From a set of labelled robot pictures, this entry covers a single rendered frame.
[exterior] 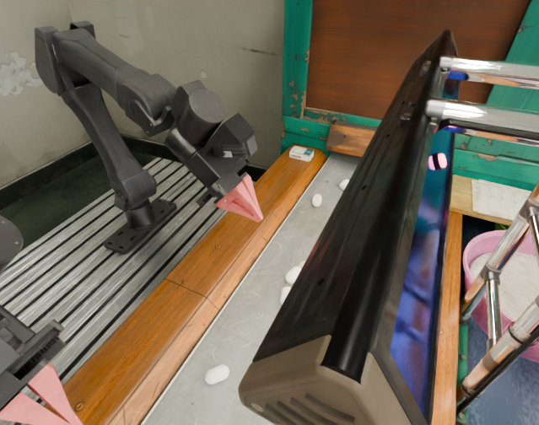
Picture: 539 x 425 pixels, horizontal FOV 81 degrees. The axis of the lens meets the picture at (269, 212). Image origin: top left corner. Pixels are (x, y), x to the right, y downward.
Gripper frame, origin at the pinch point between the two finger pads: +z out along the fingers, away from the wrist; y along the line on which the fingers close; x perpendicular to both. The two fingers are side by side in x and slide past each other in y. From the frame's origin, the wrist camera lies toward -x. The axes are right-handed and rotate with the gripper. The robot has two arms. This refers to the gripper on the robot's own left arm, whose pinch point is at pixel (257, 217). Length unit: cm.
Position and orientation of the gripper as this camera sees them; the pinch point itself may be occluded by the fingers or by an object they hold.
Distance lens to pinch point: 54.9
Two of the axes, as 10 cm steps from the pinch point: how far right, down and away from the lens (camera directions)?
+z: 6.8, 7.2, 1.6
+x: -5.9, 4.0, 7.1
